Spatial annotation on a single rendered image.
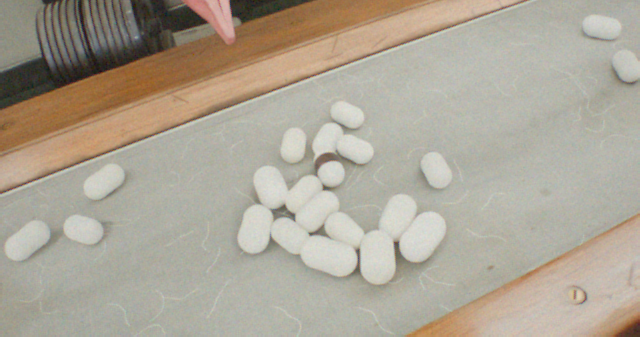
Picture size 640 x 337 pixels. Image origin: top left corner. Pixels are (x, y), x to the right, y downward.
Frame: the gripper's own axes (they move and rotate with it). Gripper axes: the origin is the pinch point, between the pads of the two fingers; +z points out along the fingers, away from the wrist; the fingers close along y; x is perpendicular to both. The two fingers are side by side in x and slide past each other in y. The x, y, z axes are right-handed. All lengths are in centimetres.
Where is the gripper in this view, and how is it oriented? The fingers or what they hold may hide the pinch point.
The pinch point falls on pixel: (227, 32)
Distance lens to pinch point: 50.0
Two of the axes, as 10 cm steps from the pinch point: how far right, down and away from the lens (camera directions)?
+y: 9.1, -3.6, 2.1
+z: 3.9, 9.0, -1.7
